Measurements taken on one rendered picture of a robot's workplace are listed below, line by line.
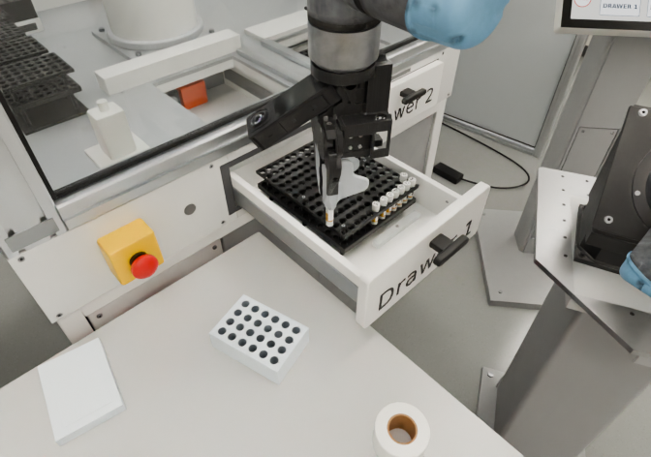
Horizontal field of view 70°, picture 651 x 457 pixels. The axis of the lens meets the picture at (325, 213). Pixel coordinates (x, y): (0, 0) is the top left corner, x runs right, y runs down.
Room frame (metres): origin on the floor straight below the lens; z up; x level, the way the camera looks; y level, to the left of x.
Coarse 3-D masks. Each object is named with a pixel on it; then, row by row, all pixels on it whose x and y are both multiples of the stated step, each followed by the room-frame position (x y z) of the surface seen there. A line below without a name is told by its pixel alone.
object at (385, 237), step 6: (414, 210) 0.60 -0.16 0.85; (408, 216) 0.58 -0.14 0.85; (414, 216) 0.58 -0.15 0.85; (402, 222) 0.57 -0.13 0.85; (408, 222) 0.57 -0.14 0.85; (390, 228) 0.55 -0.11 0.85; (396, 228) 0.55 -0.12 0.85; (402, 228) 0.56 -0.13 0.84; (384, 234) 0.54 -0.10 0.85; (390, 234) 0.54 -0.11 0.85; (396, 234) 0.55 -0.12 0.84; (378, 240) 0.53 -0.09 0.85; (384, 240) 0.53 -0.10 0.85; (378, 246) 0.52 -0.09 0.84
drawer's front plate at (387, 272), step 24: (480, 192) 0.55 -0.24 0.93; (456, 216) 0.51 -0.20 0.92; (480, 216) 0.57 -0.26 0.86; (408, 240) 0.45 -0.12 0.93; (384, 264) 0.40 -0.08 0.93; (408, 264) 0.43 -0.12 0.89; (432, 264) 0.48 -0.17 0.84; (360, 288) 0.38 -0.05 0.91; (384, 288) 0.40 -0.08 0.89; (408, 288) 0.44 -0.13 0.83; (360, 312) 0.38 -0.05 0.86; (384, 312) 0.40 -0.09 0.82
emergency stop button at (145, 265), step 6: (138, 258) 0.45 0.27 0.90; (144, 258) 0.45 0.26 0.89; (150, 258) 0.45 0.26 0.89; (132, 264) 0.44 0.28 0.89; (138, 264) 0.44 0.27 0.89; (144, 264) 0.44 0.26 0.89; (150, 264) 0.44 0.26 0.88; (156, 264) 0.45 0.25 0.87; (132, 270) 0.43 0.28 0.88; (138, 270) 0.43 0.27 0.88; (144, 270) 0.44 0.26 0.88; (150, 270) 0.44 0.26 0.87; (138, 276) 0.43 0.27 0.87; (144, 276) 0.43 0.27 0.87
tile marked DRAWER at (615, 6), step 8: (608, 0) 1.17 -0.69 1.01; (616, 0) 1.17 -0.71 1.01; (624, 0) 1.17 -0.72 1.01; (632, 0) 1.17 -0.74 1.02; (640, 0) 1.17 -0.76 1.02; (600, 8) 1.16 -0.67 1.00; (608, 8) 1.16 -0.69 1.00; (616, 8) 1.16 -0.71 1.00; (624, 8) 1.16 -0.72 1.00; (632, 8) 1.16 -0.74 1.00
